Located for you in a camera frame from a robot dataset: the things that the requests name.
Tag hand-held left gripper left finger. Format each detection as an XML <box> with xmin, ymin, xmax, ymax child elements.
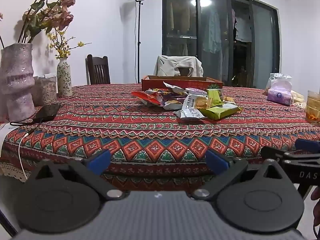
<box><xmin>31</xmin><ymin>150</ymin><xmax>128</xmax><ymax>201</ymax></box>

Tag black floor lamp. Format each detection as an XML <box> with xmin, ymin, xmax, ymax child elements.
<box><xmin>134</xmin><ymin>0</ymin><xmax>148</xmax><ymax>84</ymax></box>

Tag wooden chair with cushion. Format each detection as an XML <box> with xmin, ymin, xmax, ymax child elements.
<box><xmin>176</xmin><ymin>66</ymin><xmax>194</xmax><ymax>77</ymax></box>

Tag clear jar with white lid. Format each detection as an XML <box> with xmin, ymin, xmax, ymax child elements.
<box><xmin>32</xmin><ymin>73</ymin><xmax>59</xmax><ymax>107</ymax></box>

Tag person's right hand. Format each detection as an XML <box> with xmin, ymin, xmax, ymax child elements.
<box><xmin>311</xmin><ymin>186</ymin><xmax>320</xmax><ymax>230</ymax></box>

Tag chair with beige jacket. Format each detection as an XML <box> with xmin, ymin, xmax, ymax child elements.
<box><xmin>153</xmin><ymin>55</ymin><xmax>204</xmax><ymax>78</ymax></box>

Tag black smartphone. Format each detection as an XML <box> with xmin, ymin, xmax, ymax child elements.
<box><xmin>32</xmin><ymin>103</ymin><xmax>61</xmax><ymax>123</ymax></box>

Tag pile of snack packets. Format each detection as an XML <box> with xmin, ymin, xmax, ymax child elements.
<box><xmin>131</xmin><ymin>81</ymin><xmax>244</xmax><ymax>120</ymax></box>

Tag purple tissue pack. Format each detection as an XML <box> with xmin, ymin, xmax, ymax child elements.
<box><xmin>267</xmin><ymin>81</ymin><xmax>293</xmax><ymax>106</ymax></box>

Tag pale yellow plastic bag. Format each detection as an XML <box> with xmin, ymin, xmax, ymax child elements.
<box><xmin>291</xmin><ymin>90</ymin><xmax>307</xmax><ymax>109</ymax></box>

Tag yellow flower sprigs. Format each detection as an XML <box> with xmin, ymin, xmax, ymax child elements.
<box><xmin>47</xmin><ymin>27</ymin><xmax>86</xmax><ymax>59</ymax></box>

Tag large pink ceramic vase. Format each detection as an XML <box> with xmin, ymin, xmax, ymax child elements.
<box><xmin>0</xmin><ymin>43</ymin><xmax>35</xmax><ymax>122</ymax></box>

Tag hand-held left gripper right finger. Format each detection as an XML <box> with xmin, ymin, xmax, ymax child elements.
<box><xmin>191</xmin><ymin>150</ymin><xmax>284</xmax><ymax>201</ymax></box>

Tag white charging cable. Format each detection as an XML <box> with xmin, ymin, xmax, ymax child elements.
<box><xmin>18</xmin><ymin>128</ymin><xmax>36</xmax><ymax>183</ymax></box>

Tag dark wooden chair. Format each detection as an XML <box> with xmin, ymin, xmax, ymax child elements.
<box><xmin>85</xmin><ymin>54</ymin><xmax>111</xmax><ymax>85</ymax></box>

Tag red cardboard box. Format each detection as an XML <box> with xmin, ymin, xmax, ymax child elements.
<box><xmin>141</xmin><ymin>75</ymin><xmax>223</xmax><ymax>92</ymax></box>

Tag black cable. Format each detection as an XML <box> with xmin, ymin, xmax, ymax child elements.
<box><xmin>9</xmin><ymin>118</ymin><xmax>38</xmax><ymax>127</ymax></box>

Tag black sliding glass door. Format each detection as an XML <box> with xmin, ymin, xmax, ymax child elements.
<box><xmin>162</xmin><ymin>0</ymin><xmax>281</xmax><ymax>89</ymax></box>

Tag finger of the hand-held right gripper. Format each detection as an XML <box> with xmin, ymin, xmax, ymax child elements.
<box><xmin>261</xmin><ymin>146</ymin><xmax>320</xmax><ymax>166</ymax></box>
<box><xmin>294</xmin><ymin>138</ymin><xmax>320</xmax><ymax>153</ymax></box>

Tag glass of tea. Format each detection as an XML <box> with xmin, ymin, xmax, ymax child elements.
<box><xmin>305</xmin><ymin>90</ymin><xmax>320</xmax><ymax>125</ymax></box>

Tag small floral ceramic vase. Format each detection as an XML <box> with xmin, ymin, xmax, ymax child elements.
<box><xmin>57</xmin><ymin>57</ymin><xmax>73</xmax><ymax>97</ymax></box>

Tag clear plastic bag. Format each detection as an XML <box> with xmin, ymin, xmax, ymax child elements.
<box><xmin>262</xmin><ymin>73</ymin><xmax>293</xmax><ymax>96</ymax></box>

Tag dried pink roses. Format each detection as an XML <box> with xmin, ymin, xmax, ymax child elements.
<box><xmin>17</xmin><ymin>0</ymin><xmax>81</xmax><ymax>44</ymax></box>

